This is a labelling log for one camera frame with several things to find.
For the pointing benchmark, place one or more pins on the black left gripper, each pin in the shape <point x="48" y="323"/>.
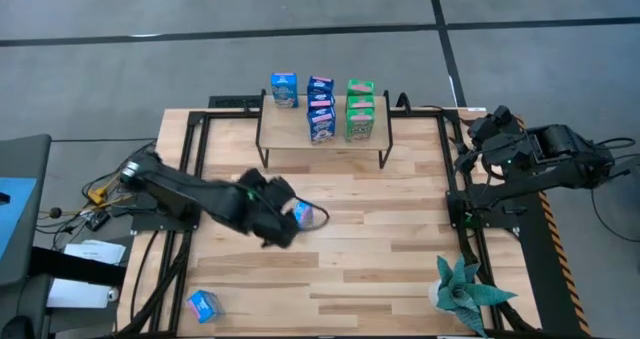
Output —
<point x="257" y="204"/>

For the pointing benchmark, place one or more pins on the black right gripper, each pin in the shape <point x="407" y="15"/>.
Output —
<point x="505" y="146"/>

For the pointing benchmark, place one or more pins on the blue Rice Krispies cereal box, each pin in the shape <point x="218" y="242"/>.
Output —
<point x="204" y="306"/>
<point x="284" y="89"/>
<point x="303" y="215"/>

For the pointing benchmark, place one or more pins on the blue Frosted Flakes cereal box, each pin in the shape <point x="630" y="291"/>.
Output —
<point x="320" y="100"/>
<point x="321" y="125"/>
<point x="320" y="83"/>

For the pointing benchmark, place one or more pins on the green Apple Jacks cereal box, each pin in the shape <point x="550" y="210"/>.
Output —
<point x="359" y="125"/>
<point x="360" y="86"/>
<point x="360" y="102"/>

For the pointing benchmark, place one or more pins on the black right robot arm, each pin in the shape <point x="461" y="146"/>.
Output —
<point x="565" y="149"/>

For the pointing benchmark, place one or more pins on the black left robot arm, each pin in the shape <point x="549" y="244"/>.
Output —
<point x="190" y="191"/>

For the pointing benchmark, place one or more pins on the black power strip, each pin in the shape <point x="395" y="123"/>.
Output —
<point x="232" y="101"/>

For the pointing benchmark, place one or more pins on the black panel hazard stripe edge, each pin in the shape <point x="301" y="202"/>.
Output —
<point x="550" y="259"/>

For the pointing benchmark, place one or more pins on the teal artificial plant white pot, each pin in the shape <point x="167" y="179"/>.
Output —
<point x="460" y="291"/>

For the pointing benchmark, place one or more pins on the small black device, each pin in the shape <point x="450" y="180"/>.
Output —
<point x="97" y="220"/>

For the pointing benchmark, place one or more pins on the small white round device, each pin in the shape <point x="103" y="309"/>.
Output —
<point x="113" y="294"/>

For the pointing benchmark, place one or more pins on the white paper sheet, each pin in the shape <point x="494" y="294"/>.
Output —
<point x="95" y="251"/>
<point x="75" y="294"/>

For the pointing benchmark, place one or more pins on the grey equipment cart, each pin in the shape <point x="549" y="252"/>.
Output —
<point x="30" y="159"/>

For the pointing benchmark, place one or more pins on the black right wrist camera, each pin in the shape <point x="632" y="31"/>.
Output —
<point x="503" y="115"/>

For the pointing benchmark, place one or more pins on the wooden shelf black metal frame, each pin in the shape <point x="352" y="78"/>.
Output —
<point x="285" y="129"/>

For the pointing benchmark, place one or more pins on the black aluminium table frame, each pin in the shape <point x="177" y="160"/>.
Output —
<point x="225" y="115"/>

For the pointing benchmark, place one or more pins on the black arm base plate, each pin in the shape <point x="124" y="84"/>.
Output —
<point x="165" y="224"/>

